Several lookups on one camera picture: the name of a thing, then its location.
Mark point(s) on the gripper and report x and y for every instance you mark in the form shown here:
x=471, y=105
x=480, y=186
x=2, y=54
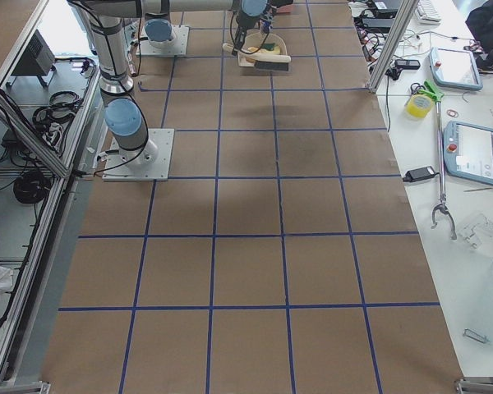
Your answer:
x=241, y=29

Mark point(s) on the beige plastic dustpan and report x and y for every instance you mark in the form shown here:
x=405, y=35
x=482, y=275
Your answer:
x=258, y=39

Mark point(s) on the green yellow sponge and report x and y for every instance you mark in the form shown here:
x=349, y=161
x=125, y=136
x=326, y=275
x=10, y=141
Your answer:
x=271, y=48

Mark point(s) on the beige hand brush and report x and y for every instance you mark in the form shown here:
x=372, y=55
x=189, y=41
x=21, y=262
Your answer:
x=261, y=61

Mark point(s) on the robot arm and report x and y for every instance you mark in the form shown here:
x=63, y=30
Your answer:
x=105, y=21
x=159, y=30

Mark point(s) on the bin with black bag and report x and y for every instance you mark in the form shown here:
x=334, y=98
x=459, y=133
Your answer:
x=282, y=7

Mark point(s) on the black scissors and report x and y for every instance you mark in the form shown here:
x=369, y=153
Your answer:
x=415, y=88

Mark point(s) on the yellow tape roll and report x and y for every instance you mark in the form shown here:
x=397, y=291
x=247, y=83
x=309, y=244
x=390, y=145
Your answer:
x=418, y=106

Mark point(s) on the black electronics box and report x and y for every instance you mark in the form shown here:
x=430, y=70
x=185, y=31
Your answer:
x=37, y=60

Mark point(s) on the upper teach pendant tablet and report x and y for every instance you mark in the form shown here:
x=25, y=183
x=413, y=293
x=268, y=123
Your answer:
x=453, y=68

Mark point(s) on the teach pendant tablet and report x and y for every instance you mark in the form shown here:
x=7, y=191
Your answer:
x=468, y=151
x=453, y=68

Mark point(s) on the red rubber band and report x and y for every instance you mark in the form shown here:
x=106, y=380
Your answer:
x=452, y=113

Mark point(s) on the brown paper table cover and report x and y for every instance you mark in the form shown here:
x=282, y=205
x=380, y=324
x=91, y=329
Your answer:
x=280, y=256

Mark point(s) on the black small power brick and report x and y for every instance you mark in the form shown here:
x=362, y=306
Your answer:
x=419, y=174

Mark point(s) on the lower teach pendant tablet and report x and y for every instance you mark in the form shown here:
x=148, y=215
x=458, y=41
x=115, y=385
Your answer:
x=468, y=151

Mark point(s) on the clear plastic packaging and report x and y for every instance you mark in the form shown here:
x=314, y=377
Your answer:
x=475, y=229

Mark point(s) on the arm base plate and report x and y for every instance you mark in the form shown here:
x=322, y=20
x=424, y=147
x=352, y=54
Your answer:
x=174, y=46
x=152, y=164

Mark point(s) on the aluminium frame post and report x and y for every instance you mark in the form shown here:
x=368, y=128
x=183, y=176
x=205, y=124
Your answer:
x=399, y=26

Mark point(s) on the green handled grabber tool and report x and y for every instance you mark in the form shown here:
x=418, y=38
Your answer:
x=435, y=94

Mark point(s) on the metal bracket clip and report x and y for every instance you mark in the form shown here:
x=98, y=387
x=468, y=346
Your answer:
x=475, y=336

